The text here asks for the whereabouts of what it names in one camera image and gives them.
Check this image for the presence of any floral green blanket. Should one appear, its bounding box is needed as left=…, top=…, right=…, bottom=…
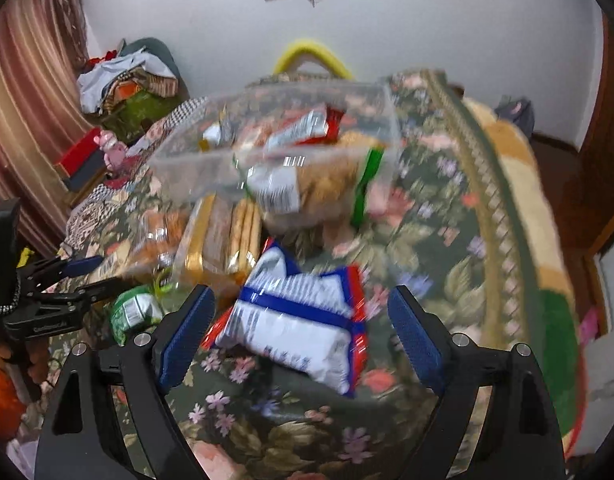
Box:
left=17, top=70, right=548, bottom=480

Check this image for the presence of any orange bread packet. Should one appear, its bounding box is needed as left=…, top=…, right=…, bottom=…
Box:
left=101, top=209, right=190, bottom=281

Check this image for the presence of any brown wooden door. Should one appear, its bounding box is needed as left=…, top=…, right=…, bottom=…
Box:
left=529, top=10, right=614, bottom=341

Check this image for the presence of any pink toy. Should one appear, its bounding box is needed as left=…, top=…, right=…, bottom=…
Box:
left=98, top=130, right=129, bottom=170

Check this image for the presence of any small silver yellow packet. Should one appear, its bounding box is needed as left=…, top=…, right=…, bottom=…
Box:
left=201, top=110, right=238, bottom=151

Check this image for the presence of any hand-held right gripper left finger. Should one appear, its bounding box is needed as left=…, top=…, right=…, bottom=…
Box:
left=34, top=284, right=218, bottom=480

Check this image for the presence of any red box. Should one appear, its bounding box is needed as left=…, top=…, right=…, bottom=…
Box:
left=56, top=127, right=104, bottom=181

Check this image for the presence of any black white checkered cloth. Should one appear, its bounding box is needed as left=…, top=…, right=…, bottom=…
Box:
left=159, top=96, right=210, bottom=128

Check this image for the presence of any golden biscuit packet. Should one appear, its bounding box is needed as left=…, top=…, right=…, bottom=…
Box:
left=171, top=194, right=263, bottom=288

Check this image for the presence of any large cookie bag green edge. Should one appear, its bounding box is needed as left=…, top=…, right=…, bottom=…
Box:
left=234, top=132, right=388, bottom=233

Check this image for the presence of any green snack packet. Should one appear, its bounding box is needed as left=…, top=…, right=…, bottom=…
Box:
left=110, top=285, right=166, bottom=346

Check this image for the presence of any striped pink curtain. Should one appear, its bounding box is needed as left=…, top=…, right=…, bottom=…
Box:
left=0, top=0, right=95, bottom=256

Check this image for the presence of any pile of clothes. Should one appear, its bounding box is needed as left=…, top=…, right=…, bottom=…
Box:
left=77, top=37, right=184, bottom=116

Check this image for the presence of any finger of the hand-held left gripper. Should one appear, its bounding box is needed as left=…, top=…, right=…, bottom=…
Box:
left=24, top=255, right=104, bottom=292
left=37, top=278, right=138, bottom=312

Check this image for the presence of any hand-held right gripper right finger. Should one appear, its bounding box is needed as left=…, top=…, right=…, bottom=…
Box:
left=387, top=285, right=568, bottom=480

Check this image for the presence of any orange cloth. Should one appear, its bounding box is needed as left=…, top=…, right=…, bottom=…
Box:
left=0, top=340, right=30, bottom=428

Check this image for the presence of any white blue red snack packet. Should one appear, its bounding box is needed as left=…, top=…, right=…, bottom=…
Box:
left=201, top=239, right=369, bottom=397

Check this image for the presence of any yellow green plush blanket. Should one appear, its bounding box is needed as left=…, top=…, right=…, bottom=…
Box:
left=462, top=97, right=588, bottom=456

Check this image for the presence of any yellow plastic handle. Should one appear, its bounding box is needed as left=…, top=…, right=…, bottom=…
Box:
left=272, top=39, right=357, bottom=82

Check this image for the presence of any clear plastic container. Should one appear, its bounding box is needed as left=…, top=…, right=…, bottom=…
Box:
left=151, top=79, right=404, bottom=233

